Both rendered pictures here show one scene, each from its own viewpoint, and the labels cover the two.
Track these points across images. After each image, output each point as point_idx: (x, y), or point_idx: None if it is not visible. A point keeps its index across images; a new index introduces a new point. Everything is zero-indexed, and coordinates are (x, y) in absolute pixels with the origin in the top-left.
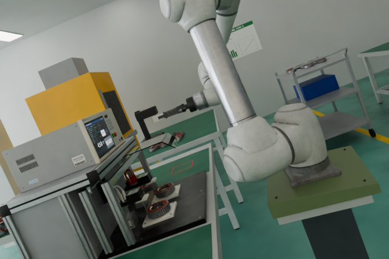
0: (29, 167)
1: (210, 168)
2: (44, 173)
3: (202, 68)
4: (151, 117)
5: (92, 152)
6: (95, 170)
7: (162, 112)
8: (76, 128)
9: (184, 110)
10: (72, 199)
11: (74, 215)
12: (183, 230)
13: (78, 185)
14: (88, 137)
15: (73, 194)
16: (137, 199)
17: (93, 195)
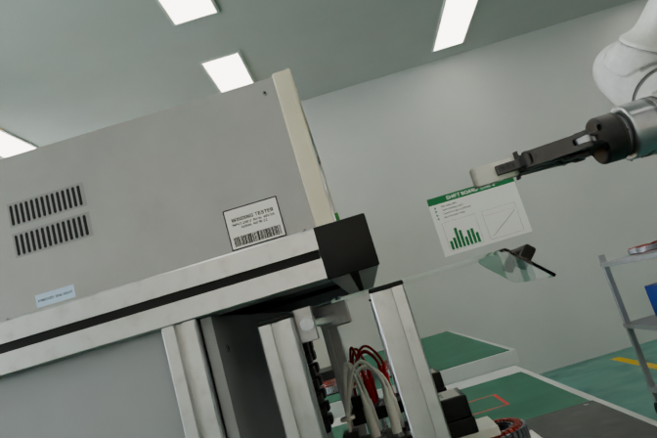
0: (55, 237)
1: (599, 402)
2: (106, 265)
3: (632, 42)
4: (473, 168)
5: (313, 195)
6: (363, 214)
7: (513, 153)
8: (264, 99)
9: (587, 152)
10: (225, 356)
11: (226, 437)
12: None
13: (271, 280)
14: (305, 135)
15: (228, 342)
16: (461, 428)
17: (274, 394)
